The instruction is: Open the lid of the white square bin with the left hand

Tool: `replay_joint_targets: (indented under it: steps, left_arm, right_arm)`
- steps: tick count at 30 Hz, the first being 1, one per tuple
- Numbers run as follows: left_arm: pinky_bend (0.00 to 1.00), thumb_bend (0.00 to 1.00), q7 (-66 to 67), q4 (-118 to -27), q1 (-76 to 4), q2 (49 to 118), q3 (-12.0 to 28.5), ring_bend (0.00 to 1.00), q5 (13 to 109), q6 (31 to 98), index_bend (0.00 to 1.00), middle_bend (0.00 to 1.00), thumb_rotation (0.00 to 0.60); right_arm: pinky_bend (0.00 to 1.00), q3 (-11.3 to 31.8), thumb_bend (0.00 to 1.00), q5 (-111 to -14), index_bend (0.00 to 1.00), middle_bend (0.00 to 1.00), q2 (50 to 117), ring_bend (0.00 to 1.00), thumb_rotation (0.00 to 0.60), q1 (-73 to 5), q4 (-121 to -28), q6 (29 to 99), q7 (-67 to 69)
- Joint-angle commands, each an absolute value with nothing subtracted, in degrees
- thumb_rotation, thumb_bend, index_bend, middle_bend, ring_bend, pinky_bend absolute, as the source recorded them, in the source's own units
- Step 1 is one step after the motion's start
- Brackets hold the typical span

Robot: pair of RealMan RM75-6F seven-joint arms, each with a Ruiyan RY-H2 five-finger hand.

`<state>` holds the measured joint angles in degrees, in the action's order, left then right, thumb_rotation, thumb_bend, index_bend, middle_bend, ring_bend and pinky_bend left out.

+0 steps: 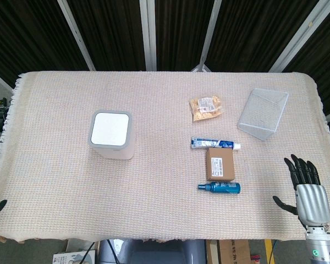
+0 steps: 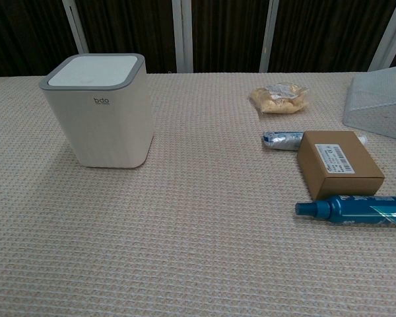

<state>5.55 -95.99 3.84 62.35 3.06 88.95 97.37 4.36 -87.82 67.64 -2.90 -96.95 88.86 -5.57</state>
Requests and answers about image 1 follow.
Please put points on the snack bag with label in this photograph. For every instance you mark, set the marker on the snack bag with label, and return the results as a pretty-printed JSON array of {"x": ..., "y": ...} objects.
[{"x": 206, "y": 107}]

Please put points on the blue spray bottle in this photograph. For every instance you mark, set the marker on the blue spray bottle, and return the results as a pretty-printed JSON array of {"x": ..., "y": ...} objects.
[{"x": 221, "y": 188}]

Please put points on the blue white toothpaste tube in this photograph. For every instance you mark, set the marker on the blue white toothpaste tube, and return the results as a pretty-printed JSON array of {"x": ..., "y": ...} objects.
[{"x": 214, "y": 143}]

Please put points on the brown cardboard carton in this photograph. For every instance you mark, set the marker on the brown cardboard carton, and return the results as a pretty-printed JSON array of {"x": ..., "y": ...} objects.
[{"x": 231, "y": 251}]

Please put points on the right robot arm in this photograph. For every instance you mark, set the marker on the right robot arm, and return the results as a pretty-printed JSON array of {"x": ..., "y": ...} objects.
[{"x": 320, "y": 243}]

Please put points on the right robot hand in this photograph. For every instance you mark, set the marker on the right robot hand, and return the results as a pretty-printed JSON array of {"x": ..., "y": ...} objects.
[{"x": 311, "y": 198}]

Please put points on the white square box container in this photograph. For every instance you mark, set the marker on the white square box container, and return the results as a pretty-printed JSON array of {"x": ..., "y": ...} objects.
[{"x": 111, "y": 134}]

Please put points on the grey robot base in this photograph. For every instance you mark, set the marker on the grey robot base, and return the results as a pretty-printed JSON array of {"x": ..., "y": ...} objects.
[{"x": 151, "y": 251}]

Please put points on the beige woven tablecloth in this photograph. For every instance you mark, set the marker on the beige woven tablecloth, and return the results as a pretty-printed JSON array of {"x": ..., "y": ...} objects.
[{"x": 159, "y": 154}]

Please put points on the brown cardboard box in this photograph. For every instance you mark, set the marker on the brown cardboard box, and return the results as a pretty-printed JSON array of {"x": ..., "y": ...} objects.
[{"x": 219, "y": 164}]

